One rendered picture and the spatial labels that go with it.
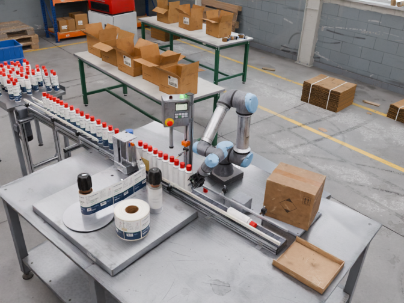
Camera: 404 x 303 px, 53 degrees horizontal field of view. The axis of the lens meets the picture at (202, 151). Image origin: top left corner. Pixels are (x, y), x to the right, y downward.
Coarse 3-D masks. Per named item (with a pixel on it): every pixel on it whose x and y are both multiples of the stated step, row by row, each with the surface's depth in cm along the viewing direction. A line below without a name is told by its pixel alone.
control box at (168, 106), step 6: (162, 96) 258; (168, 96) 258; (174, 96) 259; (162, 102) 257; (168, 102) 253; (174, 102) 254; (162, 108) 259; (168, 108) 255; (174, 108) 256; (162, 114) 262; (168, 114) 257; (162, 120) 265; (168, 120) 259; (174, 120) 260; (180, 120) 261; (186, 120) 262; (168, 126) 261; (174, 126) 263
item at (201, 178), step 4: (192, 176) 255; (196, 176) 253; (200, 176) 248; (204, 176) 249; (192, 180) 255; (196, 180) 253; (200, 180) 254; (204, 180) 257; (192, 184) 255; (196, 184) 253
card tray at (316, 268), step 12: (300, 240) 237; (288, 252) 231; (300, 252) 231; (312, 252) 232; (324, 252) 229; (276, 264) 221; (288, 264) 223; (300, 264) 224; (312, 264) 224; (324, 264) 224; (336, 264) 224; (300, 276) 212; (312, 276) 216; (324, 276) 217; (312, 288) 209; (324, 288) 205
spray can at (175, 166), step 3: (174, 159) 266; (177, 159) 267; (174, 162) 266; (177, 162) 265; (174, 165) 267; (177, 165) 267; (174, 168) 267; (177, 168) 267; (174, 171) 268; (177, 171) 268; (174, 174) 269; (177, 174) 269; (174, 177) 270; (177, 177) 270; (174, 180) 272; (177, 180) 271; (177, 183) 273
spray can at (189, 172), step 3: (186, 165) 261; (189, 165) 261; (186, 168) 261; (189, 168) 260; (186, 171) 262; (189, 171) 261; (192, 171) 263; (186, 174) 262; (189, 174) 262; (192, 174) 264; (186, 177) 263; (186, 180) 264; (186, 183) 265; (186, 186) 267; (189, 186) 266; (186, 189) 268; (189, 189) 268
